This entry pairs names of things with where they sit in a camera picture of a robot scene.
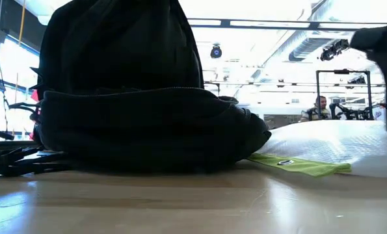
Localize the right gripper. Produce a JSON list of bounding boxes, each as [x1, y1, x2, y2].
[[349, 24, 387, 134]]

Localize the clear mesh pouch green edge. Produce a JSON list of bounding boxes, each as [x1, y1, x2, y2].
[[247, 119, 387, 178]]

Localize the black backpack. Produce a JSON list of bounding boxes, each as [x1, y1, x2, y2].
[[0, 0, 273, 178]]

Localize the person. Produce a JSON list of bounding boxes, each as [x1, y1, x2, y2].
[[299, 95, 332, 123]]

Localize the round black ceiling device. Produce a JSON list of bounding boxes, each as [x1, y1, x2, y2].
[[209, 43, 223, 60]]

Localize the pink stacked bins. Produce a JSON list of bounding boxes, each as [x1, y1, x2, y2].
[[29, 88, 40, 140]]

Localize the black frame stand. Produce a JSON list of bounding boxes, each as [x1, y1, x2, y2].
[[315, 68, 373, 121]]

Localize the black overhead camera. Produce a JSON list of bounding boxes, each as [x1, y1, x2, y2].
[[319, 38, 351, 62]]

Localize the silver ceiling duct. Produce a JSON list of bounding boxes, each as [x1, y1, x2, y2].
[[287, 31, 352, 62]]

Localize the yellow hanging cord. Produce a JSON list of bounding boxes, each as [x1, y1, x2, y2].
[[17, 0, 27, 46]]

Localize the black metal table frame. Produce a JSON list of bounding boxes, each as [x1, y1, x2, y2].
[[0, 139, 43, 152]]

